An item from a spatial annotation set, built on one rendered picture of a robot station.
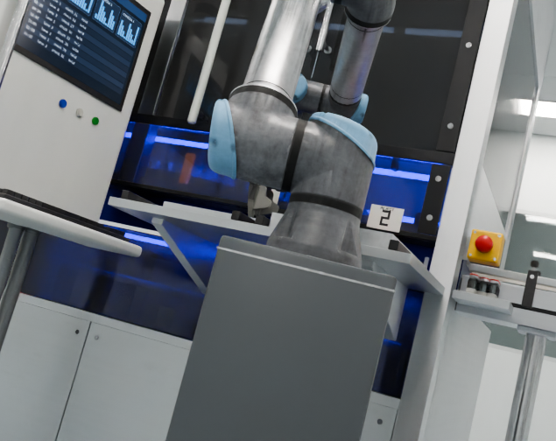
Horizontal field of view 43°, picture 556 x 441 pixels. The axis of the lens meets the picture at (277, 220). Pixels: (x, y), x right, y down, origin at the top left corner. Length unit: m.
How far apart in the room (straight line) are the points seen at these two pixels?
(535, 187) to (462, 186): 4.80
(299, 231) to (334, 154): 0.13
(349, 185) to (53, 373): 1.31
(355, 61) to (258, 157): 0.51
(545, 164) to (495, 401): 2.08
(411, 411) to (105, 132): 1.10
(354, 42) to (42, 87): 0.82
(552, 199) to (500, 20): 4.67
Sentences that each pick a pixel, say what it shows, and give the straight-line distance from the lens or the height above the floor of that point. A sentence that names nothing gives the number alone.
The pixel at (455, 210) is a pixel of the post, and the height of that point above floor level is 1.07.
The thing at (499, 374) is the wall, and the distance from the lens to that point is 6.30.
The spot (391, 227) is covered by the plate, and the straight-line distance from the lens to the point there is 1.77.
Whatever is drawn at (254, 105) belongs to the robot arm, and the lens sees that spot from 1.10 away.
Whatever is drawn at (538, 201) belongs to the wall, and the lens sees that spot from 6.51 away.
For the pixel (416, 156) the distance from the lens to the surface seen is 1.81.
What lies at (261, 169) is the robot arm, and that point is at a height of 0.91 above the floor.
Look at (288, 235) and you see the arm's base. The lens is 1.06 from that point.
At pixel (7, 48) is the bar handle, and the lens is 1.76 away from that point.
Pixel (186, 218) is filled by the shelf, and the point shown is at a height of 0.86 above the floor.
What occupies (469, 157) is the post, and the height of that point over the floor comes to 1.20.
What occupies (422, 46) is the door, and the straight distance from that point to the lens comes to 1.94.
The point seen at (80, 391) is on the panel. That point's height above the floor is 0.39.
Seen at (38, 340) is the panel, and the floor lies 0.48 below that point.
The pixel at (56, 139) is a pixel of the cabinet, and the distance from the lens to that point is 1.93.
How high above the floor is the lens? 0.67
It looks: 9 degrees up
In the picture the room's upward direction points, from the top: 15 degrees clockwise
